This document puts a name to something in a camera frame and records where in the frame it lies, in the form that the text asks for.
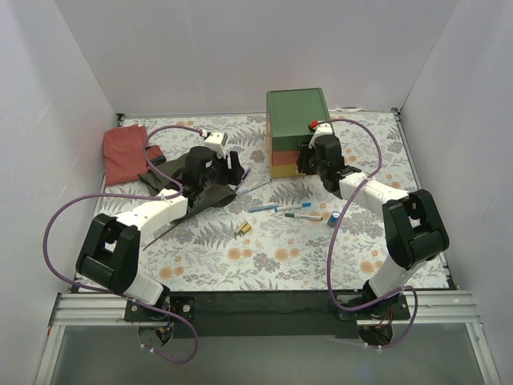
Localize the yellow bottom drawer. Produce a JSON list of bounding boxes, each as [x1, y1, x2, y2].
[[270, 164, 301, 179]]

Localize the green red yellow drawer box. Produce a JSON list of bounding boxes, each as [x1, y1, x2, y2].
[[265, 87, 330, 171]]

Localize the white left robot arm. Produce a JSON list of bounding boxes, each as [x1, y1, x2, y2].
[[75, 146, 244, 321]]

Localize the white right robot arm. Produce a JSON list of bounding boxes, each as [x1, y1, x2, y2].
[[297, 134, 450, 319]]

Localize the blue long nib marker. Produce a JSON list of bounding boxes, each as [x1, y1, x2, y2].
[[236, 179, 272, 196]]

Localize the dark green cloth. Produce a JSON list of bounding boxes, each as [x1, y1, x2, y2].
[[138, 158, 236, 216]]

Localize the floral table mat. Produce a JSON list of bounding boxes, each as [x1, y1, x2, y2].
[[79, 111, 450, 293]]

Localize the white marker blue cap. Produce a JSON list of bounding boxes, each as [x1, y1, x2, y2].
[[274, 202, 311, 213]]

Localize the light blue pen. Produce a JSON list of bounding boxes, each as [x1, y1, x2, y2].
[[247, 205, 279, 213]]

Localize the tan eraser block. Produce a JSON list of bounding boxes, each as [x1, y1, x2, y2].
[[234, 221, 252, 237]]

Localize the thin dark stick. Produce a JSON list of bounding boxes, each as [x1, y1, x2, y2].
[[143, 223, 180, 250]]

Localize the small blue cylinder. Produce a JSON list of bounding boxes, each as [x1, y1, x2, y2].
[[327, 211, 341, 229]]

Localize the white marker green cap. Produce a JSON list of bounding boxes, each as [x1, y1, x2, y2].
[[285, 213, 324, 221]]

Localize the red cloth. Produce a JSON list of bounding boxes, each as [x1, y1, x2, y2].
[[103, 124, 166, 186]]

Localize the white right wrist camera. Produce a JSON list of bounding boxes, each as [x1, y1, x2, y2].
[[309, 120, 334, 148]]

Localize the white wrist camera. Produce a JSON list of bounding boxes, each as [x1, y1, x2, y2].
[[204, 132, 228, 159], [309, 120, 334, 148]]

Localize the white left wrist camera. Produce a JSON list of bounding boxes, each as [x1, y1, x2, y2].
[[204, 132, 228, 159]]

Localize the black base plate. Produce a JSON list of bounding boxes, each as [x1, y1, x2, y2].
[[123, 290, 412, 340]]

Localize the aluminium front rail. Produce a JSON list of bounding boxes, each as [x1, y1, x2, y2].
[[37, 290, 500, 384]]

